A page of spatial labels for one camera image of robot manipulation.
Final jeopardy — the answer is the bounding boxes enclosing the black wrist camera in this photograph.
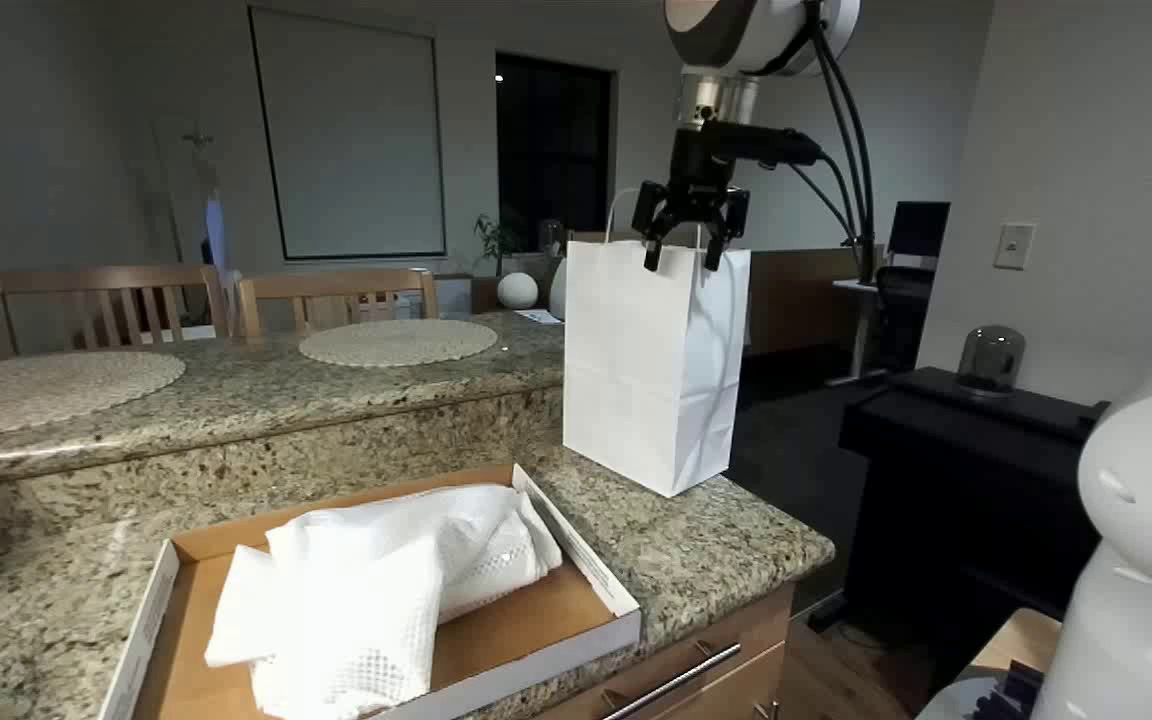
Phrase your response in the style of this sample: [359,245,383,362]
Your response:
[734,125,825,170]

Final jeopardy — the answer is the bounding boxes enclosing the white projector screen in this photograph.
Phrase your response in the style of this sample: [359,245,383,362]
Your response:
[249,4,453,265]

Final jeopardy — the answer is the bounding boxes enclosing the white waffle textured towel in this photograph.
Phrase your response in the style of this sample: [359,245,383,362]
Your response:
[202,524,449,720]

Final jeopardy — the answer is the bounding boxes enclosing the white paper bag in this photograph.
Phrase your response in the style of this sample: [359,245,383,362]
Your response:
[559,183,755,500]

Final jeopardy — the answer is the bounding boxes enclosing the round woven placemat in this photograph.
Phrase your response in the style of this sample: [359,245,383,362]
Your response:
[297,317,506,370]
[0,349,190,447]

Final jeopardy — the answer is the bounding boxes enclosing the round white vase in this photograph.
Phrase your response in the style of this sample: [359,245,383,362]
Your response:
[492,268,544,312]

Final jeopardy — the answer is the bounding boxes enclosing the wooden dining chair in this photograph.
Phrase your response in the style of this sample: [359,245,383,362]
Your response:
[228,265,445,345]
[0,260,234,360]

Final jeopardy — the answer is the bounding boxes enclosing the small green plant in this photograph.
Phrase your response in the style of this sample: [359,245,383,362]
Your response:
[473,209,534,278]

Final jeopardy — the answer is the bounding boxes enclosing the lit display screen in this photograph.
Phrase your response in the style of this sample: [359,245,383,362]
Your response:
[198,192,237,277]

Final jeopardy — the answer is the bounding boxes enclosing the metal drawer handle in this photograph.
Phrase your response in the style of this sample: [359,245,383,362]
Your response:
[595,640,750,720]

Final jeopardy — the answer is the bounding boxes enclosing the wooden drawer front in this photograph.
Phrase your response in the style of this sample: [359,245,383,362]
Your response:
[534,584,802,720]

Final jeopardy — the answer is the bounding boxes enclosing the black piano cabinet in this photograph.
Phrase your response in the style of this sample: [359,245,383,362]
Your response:
[837,368,1114,683]

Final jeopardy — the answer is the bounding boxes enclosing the black office chair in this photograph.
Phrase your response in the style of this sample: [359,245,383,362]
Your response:
[869,260,935,379]

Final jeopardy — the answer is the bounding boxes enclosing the wooden sideboard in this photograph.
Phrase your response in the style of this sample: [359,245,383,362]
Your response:
[743,245,880,360]

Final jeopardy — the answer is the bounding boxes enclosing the small cardboard box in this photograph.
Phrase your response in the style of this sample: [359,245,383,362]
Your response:
[969,609,1069,676]

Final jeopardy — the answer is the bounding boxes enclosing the dark computer monitor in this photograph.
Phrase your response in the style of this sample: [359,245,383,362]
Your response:
[883,197,954,265]

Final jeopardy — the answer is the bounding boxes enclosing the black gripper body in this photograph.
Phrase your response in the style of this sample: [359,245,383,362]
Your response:
[661,114,743,209]

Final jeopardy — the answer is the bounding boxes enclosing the shallow cardboard tray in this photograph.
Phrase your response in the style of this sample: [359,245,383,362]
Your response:
[98,458,650,720]

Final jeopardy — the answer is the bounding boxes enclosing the white wall light switch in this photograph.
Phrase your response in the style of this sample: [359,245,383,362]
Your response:
[994,217,1036,277]

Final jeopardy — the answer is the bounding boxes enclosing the dark window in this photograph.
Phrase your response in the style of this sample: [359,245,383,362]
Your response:
[492,49,616,253]

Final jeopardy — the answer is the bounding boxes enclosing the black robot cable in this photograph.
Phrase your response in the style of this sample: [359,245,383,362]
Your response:
[789,4,880,287]

